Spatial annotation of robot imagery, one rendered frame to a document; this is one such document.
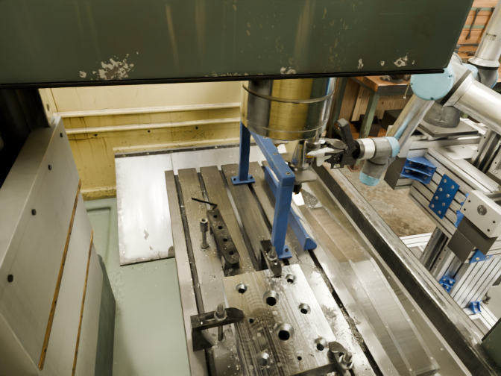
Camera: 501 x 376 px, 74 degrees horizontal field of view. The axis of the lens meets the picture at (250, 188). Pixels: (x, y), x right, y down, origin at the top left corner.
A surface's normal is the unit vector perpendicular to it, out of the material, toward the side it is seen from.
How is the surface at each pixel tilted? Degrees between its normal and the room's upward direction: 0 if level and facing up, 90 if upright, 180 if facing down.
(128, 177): 25
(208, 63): 90
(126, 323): 0
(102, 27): 90
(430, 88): 88
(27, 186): 0
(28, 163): 0
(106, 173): 90
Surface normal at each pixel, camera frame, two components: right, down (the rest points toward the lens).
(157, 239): 0.16, -0.50
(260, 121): -0.54, 0.47
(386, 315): 0.09, -0.72
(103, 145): 0.27, 0.58
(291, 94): -0.05, 0.59
